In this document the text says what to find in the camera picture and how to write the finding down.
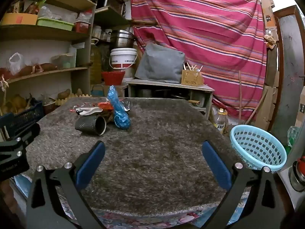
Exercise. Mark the white plastic bucket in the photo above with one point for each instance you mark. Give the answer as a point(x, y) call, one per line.
point(122, 57)

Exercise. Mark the knotted cloth strip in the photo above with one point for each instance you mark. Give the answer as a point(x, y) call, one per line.
point(4, 83)

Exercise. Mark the white plastic bag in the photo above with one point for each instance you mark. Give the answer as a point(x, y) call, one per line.
point(16, 63)

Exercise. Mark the stack of cardboard sheets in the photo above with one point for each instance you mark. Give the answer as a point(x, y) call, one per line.
point(268, 100)

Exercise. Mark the black paper cup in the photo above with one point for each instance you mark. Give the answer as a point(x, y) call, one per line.
point(88, 125)

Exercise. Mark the green lined waste bin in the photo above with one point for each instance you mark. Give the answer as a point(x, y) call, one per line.
point(293, 136)

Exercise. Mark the wooden framed door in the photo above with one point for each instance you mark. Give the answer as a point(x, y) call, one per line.
point(289, 76)

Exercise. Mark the toaster oven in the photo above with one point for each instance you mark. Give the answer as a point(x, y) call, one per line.
point(115, 2)

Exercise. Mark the wooden shelf unit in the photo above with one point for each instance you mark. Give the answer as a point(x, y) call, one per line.
point(47, 32)

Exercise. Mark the amber oil jug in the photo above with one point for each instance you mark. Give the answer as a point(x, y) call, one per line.
point(96, 62)

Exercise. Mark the white paper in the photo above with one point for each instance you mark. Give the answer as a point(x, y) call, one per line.
point(89, 111)

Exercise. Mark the bundle of wooden chopsticks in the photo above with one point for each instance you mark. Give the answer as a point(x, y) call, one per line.
point(191, 67)

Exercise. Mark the blue plastic bag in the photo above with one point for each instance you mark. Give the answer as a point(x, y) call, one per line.
point(119, 114)

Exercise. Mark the green plastic tray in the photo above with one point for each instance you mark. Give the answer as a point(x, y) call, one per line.
point(54, 23)

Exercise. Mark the woven utensil box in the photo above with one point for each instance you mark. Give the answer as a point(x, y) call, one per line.
point(190, 77)

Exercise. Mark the yellow box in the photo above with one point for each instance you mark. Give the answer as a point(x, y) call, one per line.
point(19, 19)

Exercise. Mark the red striped cloth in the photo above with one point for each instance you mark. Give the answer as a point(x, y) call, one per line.
point(202, 28)

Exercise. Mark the light blue plastic basket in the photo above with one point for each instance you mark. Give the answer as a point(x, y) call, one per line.
point(257, 145)

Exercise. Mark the pile of yellowish tubers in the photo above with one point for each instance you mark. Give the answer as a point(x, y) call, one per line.
point(16, 103)

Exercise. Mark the dark blue plastic crate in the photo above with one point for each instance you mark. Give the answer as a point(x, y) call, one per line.
point(23, 119)

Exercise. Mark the small red basket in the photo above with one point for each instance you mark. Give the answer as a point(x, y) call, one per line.
point(82, 26)

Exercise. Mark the grey cabinet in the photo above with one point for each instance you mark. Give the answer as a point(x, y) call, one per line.
point(284, 183)

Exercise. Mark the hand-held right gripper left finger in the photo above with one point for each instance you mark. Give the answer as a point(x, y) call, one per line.
point(91, 164)

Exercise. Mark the red plastic basket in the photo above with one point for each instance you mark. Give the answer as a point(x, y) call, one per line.
point(113, 77)

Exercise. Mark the orange printed wrapper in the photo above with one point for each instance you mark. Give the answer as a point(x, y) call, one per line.
point(106, 105)

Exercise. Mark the clear orange-edged snack bag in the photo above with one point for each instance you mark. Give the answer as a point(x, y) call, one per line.
point(84, 105)

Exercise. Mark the clear plastic container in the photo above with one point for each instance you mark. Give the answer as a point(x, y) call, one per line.
point(63, 60)

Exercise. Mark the yellow-capped oil bottle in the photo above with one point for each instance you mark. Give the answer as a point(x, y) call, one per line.
point(220, 122)

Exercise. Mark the low wooden table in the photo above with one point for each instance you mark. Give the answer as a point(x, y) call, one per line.
point(166, 84)

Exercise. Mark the egg tray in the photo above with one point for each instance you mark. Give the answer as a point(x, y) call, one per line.
point(78, 96)

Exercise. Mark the cardboard box with blue print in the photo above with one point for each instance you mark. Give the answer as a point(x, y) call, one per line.
point(97, 90)

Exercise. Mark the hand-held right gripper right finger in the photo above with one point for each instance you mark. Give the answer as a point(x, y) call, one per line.
point(215, 164)

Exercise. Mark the sweet potato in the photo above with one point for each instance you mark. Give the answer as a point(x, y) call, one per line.
point(27, 70)
point(47, 66)

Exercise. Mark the brown cardboard box dark label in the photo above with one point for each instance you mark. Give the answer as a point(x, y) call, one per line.
point(300, 114)

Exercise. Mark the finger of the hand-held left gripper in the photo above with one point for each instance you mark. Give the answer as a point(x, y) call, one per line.
point(17, 145)

